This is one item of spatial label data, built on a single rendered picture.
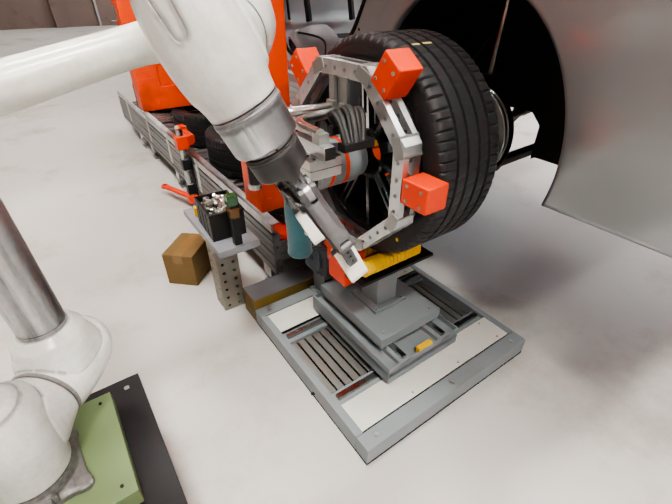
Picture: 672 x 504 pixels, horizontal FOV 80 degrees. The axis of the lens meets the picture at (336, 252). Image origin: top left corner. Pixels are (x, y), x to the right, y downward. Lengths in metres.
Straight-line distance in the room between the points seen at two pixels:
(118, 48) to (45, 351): 0.68
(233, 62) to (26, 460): 0.85
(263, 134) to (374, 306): 1.18
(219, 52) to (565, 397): 1.65
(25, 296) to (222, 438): 0.81
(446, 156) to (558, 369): 1.13
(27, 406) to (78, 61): 0.66
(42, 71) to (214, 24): 0.27
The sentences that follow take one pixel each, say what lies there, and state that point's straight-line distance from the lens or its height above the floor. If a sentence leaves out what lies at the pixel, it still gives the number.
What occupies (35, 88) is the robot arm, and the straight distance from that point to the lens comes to 0.66.
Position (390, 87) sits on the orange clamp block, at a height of 1.09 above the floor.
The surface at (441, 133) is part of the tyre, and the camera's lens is 1.04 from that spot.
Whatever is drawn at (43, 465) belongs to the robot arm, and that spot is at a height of 0.48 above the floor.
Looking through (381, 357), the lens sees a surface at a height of 0.15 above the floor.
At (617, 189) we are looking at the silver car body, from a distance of 1.22.
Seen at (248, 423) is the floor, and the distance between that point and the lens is 1.56.
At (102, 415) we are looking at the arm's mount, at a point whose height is 0.35.
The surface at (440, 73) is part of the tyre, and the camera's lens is 1.11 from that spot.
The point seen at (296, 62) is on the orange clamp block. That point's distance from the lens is 1.35.
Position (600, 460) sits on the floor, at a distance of 1.70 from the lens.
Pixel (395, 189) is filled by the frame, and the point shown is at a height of 0.85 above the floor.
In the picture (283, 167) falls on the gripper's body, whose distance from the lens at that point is 0.51.
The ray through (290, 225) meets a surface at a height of 0.62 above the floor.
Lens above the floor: 1.28
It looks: 33 degrees down
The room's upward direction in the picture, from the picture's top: straight up
